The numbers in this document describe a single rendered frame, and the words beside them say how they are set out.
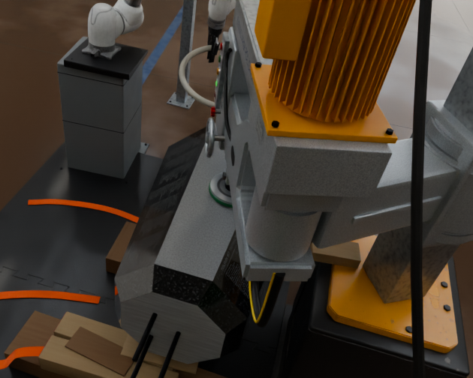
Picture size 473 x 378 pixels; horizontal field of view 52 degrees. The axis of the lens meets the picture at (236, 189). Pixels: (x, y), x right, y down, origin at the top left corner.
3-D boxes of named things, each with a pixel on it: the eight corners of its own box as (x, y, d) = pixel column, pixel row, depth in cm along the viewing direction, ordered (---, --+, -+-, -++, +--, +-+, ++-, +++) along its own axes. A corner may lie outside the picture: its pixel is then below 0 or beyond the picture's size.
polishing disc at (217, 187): (215, 168, 223) (216, 166, 222) (260, 179, 222) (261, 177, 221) (204, 198, 207) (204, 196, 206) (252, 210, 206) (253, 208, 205)
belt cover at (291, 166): (367, 210, 110) (393, 152, 99) (260, 206, 106) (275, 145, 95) (289, 31, 181) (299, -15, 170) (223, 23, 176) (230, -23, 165)
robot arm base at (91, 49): (77, 55, 283) (77, 46, 279) (94, 42, 300) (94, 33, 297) (107, 62, 282) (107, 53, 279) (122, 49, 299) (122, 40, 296)
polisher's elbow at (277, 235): (288, 209, 149) (304, 160, 137) (320, 255, 137) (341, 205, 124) (233, 221, 142) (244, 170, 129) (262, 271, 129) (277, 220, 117)
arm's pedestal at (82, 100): (57, 171, 328) (43, 64, 276) (85, 131, 366) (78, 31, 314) (128, 187, 328) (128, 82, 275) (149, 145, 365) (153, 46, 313)
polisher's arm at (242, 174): (302, 304, 146) (350, 184, 114) (227, 305, 142) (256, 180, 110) (265, 154, 200) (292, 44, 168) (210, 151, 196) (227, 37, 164)
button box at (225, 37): (221, 109, 189) (232, 41, 171) (215, 109, 189) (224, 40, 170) (220, 98, 195) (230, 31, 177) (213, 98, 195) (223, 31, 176)
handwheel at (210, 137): (231, 166, 180) (237, 134, 170) (204, 166, 178) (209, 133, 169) (227, 142, 191) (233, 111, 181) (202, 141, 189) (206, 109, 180)
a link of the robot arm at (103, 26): (82, 40, 286) (80, 3, 273) (103, 33, 299) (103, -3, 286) (102, 49, 281) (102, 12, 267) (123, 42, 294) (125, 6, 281)
